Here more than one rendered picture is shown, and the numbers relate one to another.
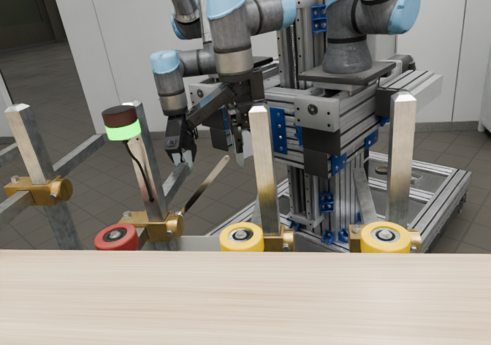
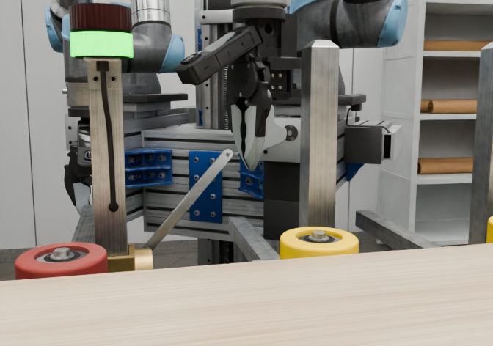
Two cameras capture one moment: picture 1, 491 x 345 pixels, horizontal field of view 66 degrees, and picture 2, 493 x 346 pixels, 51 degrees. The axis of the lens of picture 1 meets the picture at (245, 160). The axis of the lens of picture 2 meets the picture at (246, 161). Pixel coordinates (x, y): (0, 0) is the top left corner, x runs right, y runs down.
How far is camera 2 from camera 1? 0.43 m
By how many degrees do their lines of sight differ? 29
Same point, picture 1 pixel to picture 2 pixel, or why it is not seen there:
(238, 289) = (398, 289)
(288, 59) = (218, 92)
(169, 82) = not seen: hidden behind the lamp
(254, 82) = (287, 28)
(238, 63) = not seen: outside the picture
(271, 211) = (326, 223)
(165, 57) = not seen: hidden behind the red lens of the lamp
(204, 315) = (381, 322)
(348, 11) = (325, 15)
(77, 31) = not seen: outside the picture
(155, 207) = (116, 225)
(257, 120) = (323, 59)
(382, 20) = (374, 23)
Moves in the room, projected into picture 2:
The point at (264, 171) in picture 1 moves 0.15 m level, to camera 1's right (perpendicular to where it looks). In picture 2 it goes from (324, 149) to (420, 143)
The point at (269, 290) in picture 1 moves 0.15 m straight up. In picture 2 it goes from (452, 283) to (463, 97)
